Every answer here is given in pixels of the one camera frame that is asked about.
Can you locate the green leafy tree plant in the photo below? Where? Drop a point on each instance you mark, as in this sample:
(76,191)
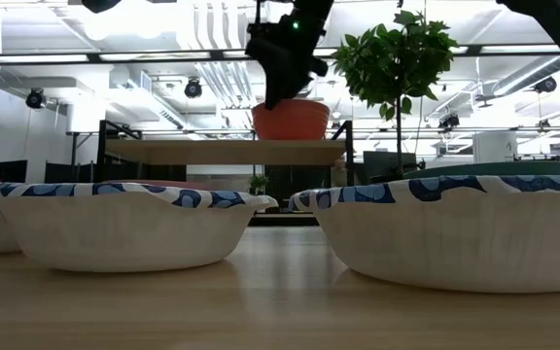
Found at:
(392,63)

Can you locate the small potted plant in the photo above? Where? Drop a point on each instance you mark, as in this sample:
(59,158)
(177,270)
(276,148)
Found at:
(258,184)

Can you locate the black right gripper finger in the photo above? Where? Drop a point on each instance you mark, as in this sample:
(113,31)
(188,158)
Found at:
(299,87)
(275,87)

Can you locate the black ceiling camera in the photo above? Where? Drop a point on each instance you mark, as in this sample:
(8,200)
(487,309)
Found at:
(546,85)
(35,98)
(449,121)
(193,89)

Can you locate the black computer monitor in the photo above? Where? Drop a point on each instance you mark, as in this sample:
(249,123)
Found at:
(11,171)

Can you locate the wooden shelf with black frame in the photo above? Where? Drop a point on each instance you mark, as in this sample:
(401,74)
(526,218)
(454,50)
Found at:
(221,151)

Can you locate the orange plastic bowl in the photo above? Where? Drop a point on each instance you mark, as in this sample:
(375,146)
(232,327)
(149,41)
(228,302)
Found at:
(294,121)

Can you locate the black horizontal frame bar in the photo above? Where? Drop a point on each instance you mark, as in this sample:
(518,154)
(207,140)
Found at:
(93,57)

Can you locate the white cylinder appliance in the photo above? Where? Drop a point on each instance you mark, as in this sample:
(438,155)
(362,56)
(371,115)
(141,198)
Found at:
(495,147)

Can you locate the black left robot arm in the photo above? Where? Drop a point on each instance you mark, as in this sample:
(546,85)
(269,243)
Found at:
(100,5)

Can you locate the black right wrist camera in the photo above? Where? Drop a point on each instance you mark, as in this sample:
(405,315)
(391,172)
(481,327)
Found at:
(263,41)

